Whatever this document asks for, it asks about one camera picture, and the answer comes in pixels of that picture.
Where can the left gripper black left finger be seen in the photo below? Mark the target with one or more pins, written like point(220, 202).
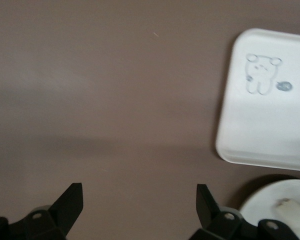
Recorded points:
point(57, 215)

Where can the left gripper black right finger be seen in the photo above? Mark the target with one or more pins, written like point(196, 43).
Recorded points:
point(215, 220)

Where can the small white bun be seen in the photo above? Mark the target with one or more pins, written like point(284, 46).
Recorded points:
point(292, 212)

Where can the round cream plate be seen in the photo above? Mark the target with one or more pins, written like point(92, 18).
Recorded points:
point(260, 200)

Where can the cream rabbit print tray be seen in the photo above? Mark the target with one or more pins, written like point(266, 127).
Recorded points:
point(270, 117)

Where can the brown table cover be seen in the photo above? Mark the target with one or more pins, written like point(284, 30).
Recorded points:
point(115, 100)

